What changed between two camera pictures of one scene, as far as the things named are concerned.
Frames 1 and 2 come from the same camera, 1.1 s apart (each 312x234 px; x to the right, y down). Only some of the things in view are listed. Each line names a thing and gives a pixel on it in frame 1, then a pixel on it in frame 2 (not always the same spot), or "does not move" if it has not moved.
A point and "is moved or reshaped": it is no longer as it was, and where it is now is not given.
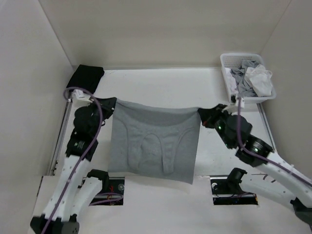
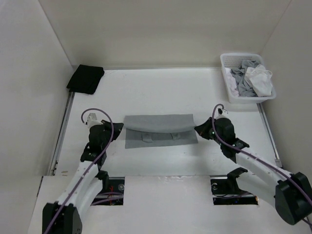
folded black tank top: [86, 77] does not move
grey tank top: [154, 141] is moved or reshaped
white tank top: [231, 80] does not move
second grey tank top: [245, 90] does not move
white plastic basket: [235, 60] does not move
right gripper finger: [209, 116] → [205, 129]
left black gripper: [108, 106] → [117, 128]
